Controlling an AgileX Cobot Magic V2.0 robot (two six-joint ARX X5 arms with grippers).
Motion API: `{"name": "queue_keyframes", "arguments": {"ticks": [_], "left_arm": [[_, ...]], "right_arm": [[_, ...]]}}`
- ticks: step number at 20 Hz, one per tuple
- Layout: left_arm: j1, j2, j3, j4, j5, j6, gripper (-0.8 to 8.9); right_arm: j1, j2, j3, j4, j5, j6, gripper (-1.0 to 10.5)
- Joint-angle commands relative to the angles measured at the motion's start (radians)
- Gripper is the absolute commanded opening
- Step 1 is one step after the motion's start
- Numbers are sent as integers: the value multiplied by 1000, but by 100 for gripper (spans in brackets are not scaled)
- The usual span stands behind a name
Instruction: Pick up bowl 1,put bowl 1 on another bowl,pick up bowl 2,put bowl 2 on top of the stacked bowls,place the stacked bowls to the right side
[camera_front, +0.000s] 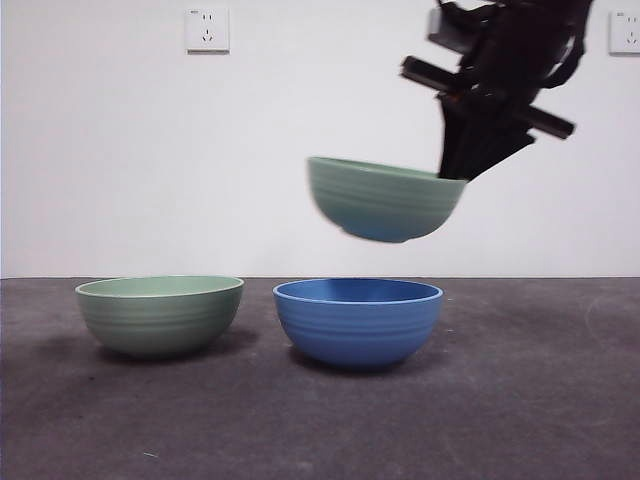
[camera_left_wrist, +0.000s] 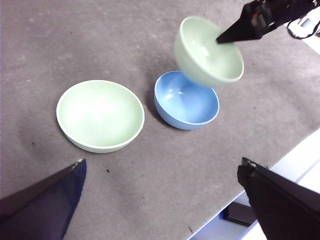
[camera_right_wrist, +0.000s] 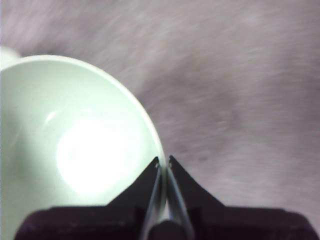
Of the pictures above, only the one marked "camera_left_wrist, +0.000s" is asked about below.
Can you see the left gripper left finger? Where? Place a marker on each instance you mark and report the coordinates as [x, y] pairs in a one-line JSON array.
[[42, 207]]

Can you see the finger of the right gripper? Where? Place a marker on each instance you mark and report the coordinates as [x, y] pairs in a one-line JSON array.
[[241, 28]]

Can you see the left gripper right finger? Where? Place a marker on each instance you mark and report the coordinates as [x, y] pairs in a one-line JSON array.
[[285, 207]]

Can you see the pale green bowl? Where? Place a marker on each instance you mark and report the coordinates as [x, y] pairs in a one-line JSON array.
[[207, 62], [100, 115]]

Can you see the blue bowl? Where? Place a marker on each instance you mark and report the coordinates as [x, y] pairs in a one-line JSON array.
[[190, 107]]

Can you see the dark box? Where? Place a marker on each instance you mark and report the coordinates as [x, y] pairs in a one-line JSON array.
[[240, 215]]

